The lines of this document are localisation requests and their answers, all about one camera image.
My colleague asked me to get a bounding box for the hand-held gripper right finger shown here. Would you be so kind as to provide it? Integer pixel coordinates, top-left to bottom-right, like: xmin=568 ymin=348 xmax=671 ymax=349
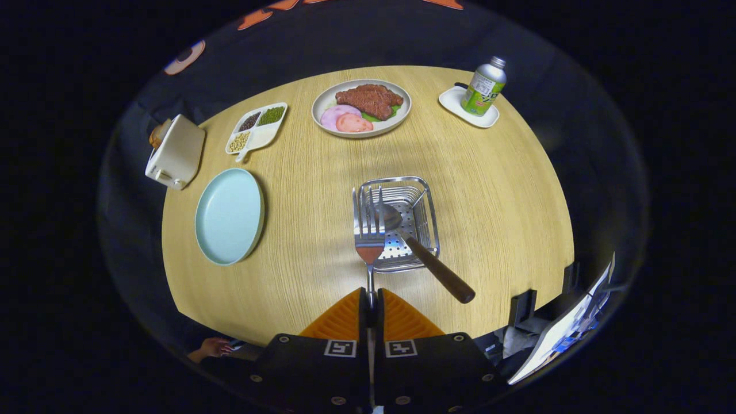
xmin=377 ymin=287 xmax=510 ymax=412

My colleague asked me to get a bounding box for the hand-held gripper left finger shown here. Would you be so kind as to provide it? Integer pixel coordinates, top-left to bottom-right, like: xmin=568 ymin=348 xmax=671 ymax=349
xmin=250 ymin=287 xmax=371 ymax=412

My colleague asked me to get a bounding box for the metal fork with wooden handle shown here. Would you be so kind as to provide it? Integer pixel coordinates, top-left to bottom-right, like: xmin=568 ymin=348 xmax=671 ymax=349
xmin=352 ymin=185 xmax=387 ymax=403

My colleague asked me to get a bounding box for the metal spoon with wooden handle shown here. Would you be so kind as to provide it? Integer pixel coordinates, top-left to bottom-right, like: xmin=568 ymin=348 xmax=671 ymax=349
xmin=374 ymin=202 xmax=476 ymax=304

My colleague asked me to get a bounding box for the perforated metal basket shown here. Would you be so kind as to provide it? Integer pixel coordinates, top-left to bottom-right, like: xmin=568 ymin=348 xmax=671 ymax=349
xmin=355 ymin=176 xmax=441 ymax=273

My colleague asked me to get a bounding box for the grey cloth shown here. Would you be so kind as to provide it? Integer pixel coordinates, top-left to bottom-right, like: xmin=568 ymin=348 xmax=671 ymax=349
xmin=503 ymin=331 xmax=538 ymax=360

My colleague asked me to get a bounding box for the light blue plate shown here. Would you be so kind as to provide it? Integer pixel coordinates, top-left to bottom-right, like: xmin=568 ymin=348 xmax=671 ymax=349
xmin=194 ymin=168 xmax=266 ymax=266

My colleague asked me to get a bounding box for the white flat panel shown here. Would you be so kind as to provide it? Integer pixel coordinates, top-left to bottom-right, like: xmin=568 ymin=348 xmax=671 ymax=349
xmin=508 ymin=253 xmax=616 ymax=386

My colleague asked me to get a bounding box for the red pink ham slice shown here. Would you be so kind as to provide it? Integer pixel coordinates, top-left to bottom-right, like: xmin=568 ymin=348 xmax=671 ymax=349
xmin=336 ymin=113 xmax=374 ymax=133

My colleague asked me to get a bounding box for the pale pink ham slice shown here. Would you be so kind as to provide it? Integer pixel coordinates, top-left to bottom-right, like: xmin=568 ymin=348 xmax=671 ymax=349
xmin=320 ymin=104 xmax=363 ymax=132

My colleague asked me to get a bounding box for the white divided bean tray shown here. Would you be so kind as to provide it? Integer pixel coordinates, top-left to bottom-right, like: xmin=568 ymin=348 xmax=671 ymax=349
xmin=225 ymin=102 xmax=288 ymax=163

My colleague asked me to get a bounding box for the green lettuce leaf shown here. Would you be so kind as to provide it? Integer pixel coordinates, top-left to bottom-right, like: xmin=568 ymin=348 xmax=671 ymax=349
xmin=361 ymin=103 xmax=403 ymax=122

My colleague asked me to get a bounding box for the brown steak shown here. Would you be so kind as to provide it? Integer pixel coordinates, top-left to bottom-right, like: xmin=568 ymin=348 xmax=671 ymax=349
xmin=335 ymin=84 xmax=404 ymax=121

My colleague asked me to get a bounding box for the beige dinner plate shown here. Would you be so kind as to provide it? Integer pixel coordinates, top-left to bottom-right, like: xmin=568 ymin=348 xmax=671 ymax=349
xmin=311 ymin=79 xmax=412 ymax=139

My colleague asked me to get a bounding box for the white square coaster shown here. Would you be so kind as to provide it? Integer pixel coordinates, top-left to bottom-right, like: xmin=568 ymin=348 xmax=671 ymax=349
xmin=438 ymin=85 xmax=500 ymax=128

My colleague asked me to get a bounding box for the silver green drink bottle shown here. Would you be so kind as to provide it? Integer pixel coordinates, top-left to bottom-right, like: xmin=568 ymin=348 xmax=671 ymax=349
xmin=461 ymin=56 xmax=507 ymax=117

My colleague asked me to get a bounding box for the cream toaster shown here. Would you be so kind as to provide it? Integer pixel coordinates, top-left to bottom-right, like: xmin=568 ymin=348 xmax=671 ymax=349
xmin=145 ymin=114 xmax=206 ymax=191

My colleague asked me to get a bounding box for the brown toast slice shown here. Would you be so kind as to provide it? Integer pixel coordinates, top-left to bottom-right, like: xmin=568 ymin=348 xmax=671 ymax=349
xmin=149 ymin=118 xmax=173 ymax=149

